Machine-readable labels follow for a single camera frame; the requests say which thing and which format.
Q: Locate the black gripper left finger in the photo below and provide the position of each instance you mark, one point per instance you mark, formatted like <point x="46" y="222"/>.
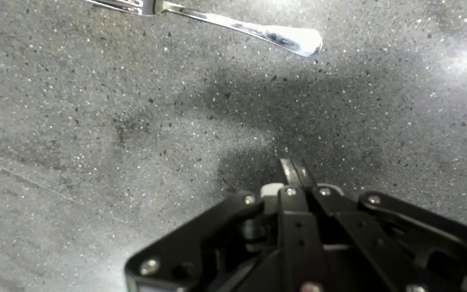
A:
<point x="288" y="236"/>

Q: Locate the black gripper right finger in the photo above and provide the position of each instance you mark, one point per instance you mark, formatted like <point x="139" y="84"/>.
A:
<point x="385" y="232"/>

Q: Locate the silver metal fork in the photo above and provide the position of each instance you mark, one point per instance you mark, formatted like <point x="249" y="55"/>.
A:
<point x="293" y="39"/>

